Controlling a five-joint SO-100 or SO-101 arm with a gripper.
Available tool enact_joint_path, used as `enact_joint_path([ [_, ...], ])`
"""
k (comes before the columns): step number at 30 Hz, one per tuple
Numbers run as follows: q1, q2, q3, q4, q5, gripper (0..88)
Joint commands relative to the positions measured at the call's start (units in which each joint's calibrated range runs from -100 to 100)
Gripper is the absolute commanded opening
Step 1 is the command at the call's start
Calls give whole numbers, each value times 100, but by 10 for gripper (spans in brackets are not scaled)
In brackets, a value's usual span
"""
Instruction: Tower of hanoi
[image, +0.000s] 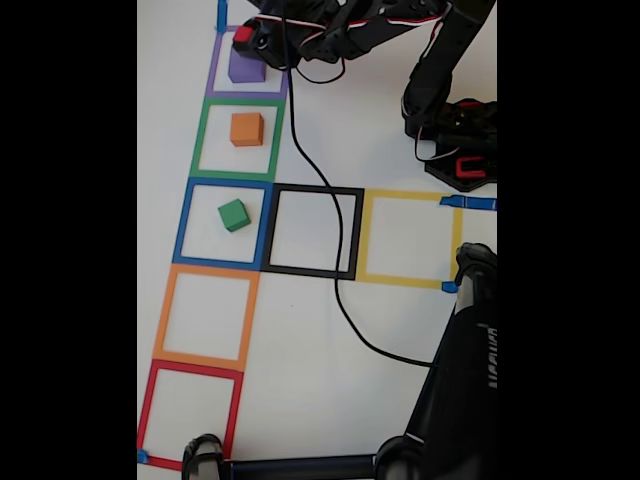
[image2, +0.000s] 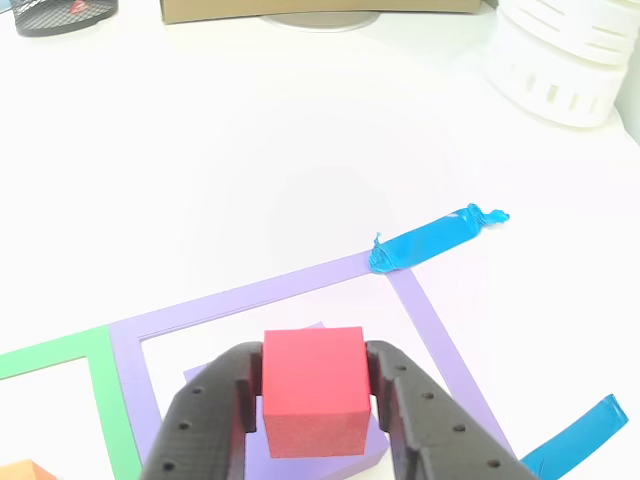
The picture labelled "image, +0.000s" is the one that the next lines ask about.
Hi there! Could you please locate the yellow square frame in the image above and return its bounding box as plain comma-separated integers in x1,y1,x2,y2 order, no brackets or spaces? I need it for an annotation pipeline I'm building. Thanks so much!
355,188,464,290

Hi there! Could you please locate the green square frame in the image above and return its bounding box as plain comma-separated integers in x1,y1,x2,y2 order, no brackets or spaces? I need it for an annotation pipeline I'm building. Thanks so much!
188,98,286,182

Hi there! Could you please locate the black camera tripod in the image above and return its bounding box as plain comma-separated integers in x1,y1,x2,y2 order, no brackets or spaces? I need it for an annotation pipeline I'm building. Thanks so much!
181,242,498,480

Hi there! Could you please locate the black square frame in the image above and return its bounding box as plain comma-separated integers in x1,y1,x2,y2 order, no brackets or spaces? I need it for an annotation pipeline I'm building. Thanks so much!
259,183,365,281

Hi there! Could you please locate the orange square frame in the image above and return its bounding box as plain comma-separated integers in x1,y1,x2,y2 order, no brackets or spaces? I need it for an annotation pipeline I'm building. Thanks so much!
152,263,261,372

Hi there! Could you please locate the blue square frame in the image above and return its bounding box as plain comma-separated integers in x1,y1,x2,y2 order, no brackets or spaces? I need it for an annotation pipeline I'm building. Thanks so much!
172,177,275,271

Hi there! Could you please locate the black camera cable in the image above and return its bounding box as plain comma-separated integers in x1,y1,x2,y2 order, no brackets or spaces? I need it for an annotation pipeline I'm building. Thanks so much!
281,0,442,369

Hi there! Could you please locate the green cube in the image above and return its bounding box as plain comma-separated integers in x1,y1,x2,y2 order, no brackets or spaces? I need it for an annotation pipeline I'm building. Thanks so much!
217,198,251,233

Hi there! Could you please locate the red table clamp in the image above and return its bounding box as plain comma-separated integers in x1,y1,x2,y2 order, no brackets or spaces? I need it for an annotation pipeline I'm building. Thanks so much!
455,156,487,180

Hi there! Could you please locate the purple square frame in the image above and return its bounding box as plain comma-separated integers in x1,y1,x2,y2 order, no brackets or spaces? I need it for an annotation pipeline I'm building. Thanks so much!
204,24,294,100

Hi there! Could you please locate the large purple cube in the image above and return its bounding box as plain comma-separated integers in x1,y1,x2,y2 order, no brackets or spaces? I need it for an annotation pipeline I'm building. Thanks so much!
228,47,267,84

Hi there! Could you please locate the orange cube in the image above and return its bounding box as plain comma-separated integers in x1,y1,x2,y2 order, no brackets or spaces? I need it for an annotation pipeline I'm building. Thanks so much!
229,112,265,148

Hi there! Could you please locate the red square frame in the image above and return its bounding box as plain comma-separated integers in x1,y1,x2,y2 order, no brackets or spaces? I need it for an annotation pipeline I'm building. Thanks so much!
136,358,245,472

